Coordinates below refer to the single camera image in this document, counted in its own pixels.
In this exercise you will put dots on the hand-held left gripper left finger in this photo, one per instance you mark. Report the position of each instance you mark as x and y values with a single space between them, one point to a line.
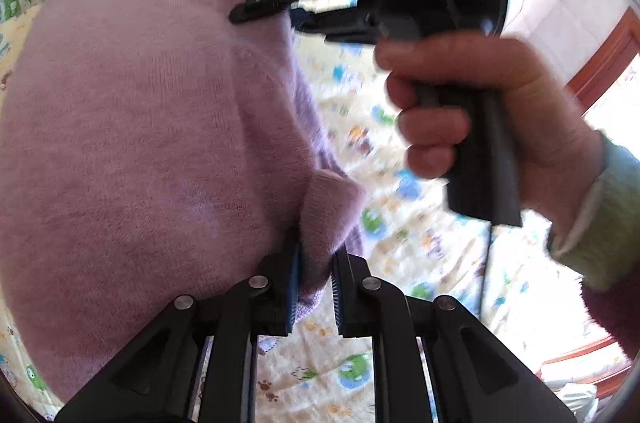
295 298

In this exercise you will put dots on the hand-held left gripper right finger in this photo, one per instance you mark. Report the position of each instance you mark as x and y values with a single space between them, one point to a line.
340 298

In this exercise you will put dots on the purple knitted sweater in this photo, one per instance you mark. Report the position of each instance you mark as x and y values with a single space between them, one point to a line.
125 128

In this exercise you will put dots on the person's right forearm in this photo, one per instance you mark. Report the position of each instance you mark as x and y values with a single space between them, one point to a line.
610 243

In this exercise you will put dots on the person's right hand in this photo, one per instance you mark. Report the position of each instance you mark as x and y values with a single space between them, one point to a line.
540 118

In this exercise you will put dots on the yellow bear printed bedsheet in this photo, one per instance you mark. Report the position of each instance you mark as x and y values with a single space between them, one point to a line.
425 228

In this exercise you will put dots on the wooden door frame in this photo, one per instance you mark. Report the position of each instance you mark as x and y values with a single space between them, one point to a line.
610 53

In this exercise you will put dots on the reddish wooden rail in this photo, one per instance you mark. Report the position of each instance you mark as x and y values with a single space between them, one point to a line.
585 355

